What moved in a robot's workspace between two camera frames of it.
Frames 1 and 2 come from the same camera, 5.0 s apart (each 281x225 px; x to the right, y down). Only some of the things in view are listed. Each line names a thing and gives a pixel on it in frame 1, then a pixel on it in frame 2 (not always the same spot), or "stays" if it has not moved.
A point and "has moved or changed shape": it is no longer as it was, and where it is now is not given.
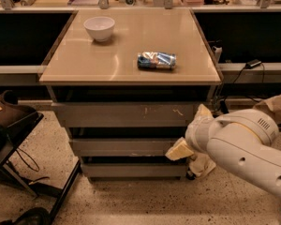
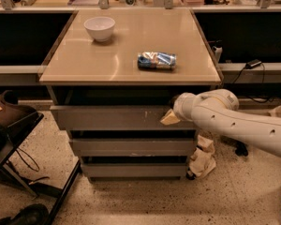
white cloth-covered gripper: (196, 134) → (180, 107)
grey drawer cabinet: (125, 83) stays
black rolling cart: (11, 122) stays
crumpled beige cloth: (200, 164) stays
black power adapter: (253, 63) stays
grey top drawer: (120, 114) has moved or changed shape
